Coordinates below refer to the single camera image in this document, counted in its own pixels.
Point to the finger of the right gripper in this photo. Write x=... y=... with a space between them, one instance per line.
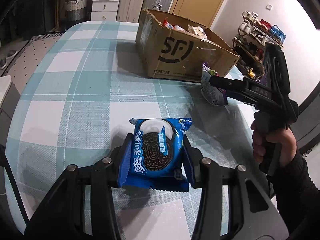
x=233 y=88

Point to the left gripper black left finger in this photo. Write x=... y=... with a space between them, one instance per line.
x=79 y=205

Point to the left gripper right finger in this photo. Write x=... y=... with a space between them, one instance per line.
x=232 y=205

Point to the purple candy bag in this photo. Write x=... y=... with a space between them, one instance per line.
x=213 y=95

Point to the beige cookie snack pack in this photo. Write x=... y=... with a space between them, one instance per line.
x=197 y=31

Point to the red snack bag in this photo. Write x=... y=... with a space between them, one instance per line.
x=167 y=24

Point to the blue Oreo packet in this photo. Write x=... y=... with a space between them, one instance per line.
x=155 y=160

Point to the right hand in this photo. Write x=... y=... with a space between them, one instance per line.
x=283 y=136

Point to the shoe rack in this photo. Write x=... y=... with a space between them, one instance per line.
x=250 y=43

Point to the SF Express cardboard box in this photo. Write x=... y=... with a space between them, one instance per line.
x=177 y=54

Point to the plaid tablecloth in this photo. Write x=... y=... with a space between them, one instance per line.
x=77 y=106

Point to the beige suitcase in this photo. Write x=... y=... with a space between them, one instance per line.
x=129 y=10

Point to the woven laundry basket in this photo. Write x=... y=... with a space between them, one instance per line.
x=75 y=12

